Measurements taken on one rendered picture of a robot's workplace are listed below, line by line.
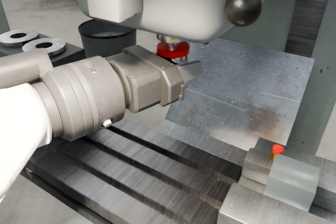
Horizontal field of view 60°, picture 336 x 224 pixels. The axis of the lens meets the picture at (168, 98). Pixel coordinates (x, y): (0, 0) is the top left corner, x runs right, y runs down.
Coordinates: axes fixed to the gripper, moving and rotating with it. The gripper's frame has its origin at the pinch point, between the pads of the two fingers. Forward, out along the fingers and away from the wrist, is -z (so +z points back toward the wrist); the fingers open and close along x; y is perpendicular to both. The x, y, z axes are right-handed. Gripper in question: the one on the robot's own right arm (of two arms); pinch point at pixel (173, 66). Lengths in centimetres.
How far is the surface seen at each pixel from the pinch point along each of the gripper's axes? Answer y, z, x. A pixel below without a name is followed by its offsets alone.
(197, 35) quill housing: -9.1, 5.7, -10.4
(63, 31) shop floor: 121, -107, 364
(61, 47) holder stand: 5.5, 6.1, 30.2
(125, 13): -11.1, 11.0, -5.8
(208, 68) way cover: 16.6, -28.5, 18.6
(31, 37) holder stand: 5.5, 9.3, 39.8
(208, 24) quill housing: -10.3, 5.2, -11.2
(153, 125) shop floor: 122, -81, 118
